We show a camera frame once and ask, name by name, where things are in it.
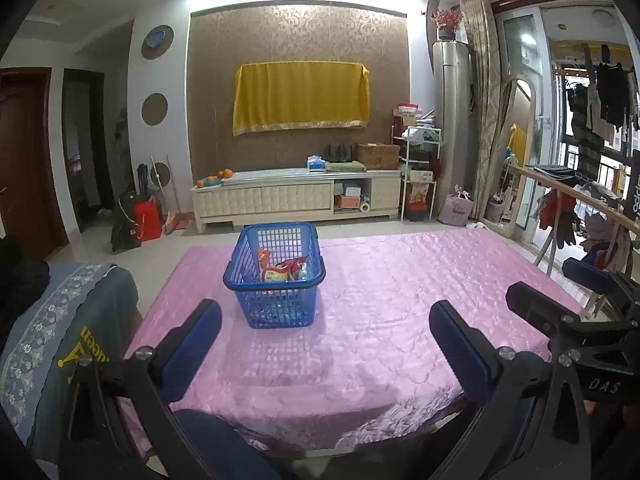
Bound dark wooden door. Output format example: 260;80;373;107
0;67;68;261

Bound pink tablecloth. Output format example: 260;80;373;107
117;230;583;456

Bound black bag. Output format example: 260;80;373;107
110;192;143;252

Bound brown cardboard box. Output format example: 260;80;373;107
356;143;402;171

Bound grey cover yellow print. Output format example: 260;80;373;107
0;261;140;471

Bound pink bag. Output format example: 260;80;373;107
439;187;475;226

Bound wooden drying rack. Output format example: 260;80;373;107
515;166;640;311

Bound dark doorway frame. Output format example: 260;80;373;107
62;69;116;233

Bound silver tower air conditioner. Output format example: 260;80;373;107
432;40;473;211

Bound red garment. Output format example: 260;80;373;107
537;192;578;247

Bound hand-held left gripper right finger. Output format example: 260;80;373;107
429;300;598;480

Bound boxes in cabinet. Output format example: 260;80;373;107
334;180;371;210

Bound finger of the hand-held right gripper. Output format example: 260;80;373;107
561;257;634;302
505;281;584;334

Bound hanging dark clothes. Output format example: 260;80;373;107
565;45;640;161

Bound round wall disc blue plate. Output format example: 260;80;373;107
141;25;174;59

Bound white shelf rack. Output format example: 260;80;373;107
400;127;443;222

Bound patterned beige curtain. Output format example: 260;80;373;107
459;0;503;223

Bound arched standing mirror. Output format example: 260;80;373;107
482;77;537;238

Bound plate of oranges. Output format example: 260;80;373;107
195;167;235;189

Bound glass sliding door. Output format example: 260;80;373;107
495;7;548;241

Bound plain round wall disc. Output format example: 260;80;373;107
141;93;169;126

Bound white mop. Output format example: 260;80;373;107
150;156;168;206

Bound cream television cabinet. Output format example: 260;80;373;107
191;169;403;233

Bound blue plastic basket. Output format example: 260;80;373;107
222;221;327;329

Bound red bag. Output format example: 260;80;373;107
132;197;163;242

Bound vase of red flowers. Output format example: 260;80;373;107
430;7;463;42

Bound broom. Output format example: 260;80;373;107
162;156;192;233

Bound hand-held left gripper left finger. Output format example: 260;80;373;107
60;298;236;480

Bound yellow cloth cover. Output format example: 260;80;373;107
232;61;372;137

